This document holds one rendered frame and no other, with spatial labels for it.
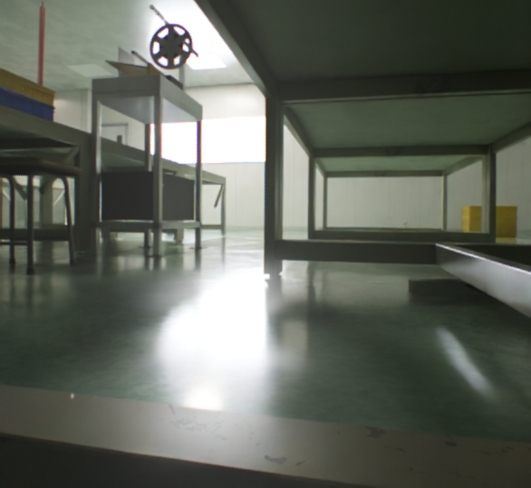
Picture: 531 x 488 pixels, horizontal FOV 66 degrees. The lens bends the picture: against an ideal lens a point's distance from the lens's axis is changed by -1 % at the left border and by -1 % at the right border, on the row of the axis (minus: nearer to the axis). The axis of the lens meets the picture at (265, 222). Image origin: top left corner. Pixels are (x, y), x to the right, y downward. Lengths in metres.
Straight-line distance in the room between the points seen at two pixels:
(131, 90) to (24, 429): 2.57
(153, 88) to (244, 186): 5.41
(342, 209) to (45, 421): 7.44
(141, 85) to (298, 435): 2.58
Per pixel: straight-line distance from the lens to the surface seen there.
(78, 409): 0.20
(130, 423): 0.18
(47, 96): 4.05
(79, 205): 2.70
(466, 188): 7.82
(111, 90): 2.78
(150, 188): 2.60
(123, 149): 3.13
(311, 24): 1.16
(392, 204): 7.61
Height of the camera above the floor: 0.23
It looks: 1 degrees down
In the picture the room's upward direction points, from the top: 1 degrees clockwise
